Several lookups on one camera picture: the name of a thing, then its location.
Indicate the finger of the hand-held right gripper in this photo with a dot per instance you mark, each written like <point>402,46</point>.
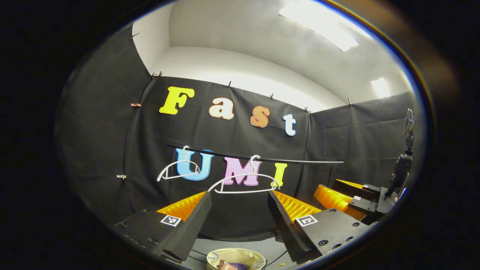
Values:
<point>333,197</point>
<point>356,186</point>

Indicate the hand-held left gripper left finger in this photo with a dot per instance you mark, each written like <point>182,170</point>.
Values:
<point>189,228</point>

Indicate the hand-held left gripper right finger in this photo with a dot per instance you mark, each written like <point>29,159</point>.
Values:
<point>285,225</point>

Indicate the cream round laundry hamper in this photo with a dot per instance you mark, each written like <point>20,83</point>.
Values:
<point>240,255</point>

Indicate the purple ribbed jacket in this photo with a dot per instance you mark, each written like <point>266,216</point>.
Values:
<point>240,266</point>

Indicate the white hanger with crossbar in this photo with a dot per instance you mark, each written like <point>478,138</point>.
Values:
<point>243,175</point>

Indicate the white empty hanger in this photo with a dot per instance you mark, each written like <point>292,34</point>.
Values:
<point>176,162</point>

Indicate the small ceiling light panel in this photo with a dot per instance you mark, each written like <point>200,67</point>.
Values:
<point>380,88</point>

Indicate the white cloth clip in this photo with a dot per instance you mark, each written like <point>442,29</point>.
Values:
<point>121,176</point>

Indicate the black backdrop cloth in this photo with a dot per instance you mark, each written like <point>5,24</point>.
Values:
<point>97,131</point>

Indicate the large ceiling light panel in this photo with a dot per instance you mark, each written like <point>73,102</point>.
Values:
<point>318,24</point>

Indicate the black clothes rail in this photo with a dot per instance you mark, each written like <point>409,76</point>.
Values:
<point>300,161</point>

